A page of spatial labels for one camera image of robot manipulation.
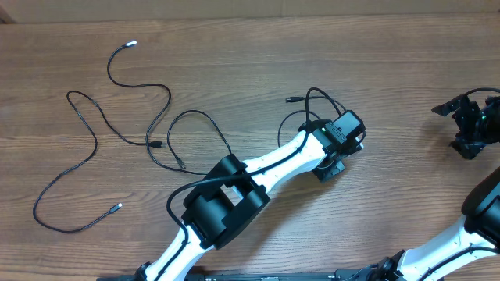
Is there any black short USB cable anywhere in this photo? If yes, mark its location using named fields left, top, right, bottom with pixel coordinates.
left=32, top=90, right=167, bottom=235

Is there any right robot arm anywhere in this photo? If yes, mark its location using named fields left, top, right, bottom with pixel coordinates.
left=366, top=93, right=499, bottom=280

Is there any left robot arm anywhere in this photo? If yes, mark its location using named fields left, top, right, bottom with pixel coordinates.
left=134, top=111, right=366, bottom=280

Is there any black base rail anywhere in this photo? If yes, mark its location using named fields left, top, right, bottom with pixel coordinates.
left=97, top=267, right=445, bottom=281

